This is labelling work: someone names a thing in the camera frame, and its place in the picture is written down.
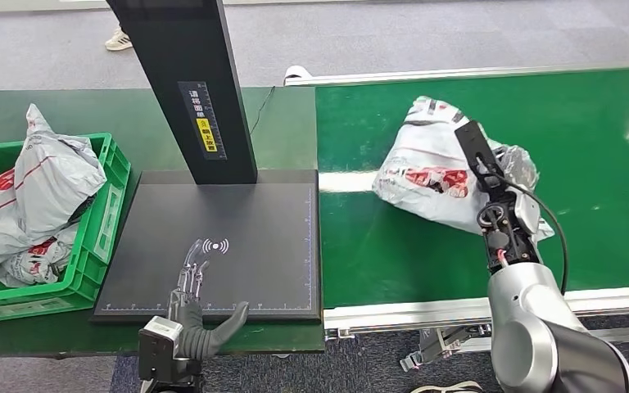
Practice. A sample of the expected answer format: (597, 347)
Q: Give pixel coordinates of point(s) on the small grey red-print package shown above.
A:
(32, 266)

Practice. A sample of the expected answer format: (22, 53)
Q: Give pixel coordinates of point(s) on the black inbound scanner machine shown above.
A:
(211, 217)

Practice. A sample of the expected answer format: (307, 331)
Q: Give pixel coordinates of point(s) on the white shoe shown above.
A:
(444, 388)

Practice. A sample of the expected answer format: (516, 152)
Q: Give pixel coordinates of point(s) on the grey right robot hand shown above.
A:
(526, 209)

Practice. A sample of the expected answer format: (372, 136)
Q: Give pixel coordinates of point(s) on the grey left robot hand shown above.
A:
(206, 336)

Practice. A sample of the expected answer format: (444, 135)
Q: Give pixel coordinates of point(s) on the green conveyor belt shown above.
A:
(564, 163)

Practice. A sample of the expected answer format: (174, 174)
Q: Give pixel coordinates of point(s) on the white package with black print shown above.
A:
(428, 179)

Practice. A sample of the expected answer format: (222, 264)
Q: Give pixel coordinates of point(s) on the green plastic crate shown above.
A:
(89, 244)

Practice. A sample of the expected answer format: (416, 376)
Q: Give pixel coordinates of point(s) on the person's foot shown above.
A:
(119, 40)

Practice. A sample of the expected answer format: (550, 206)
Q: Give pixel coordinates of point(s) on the large grey mailer package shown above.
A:
(48, 184)

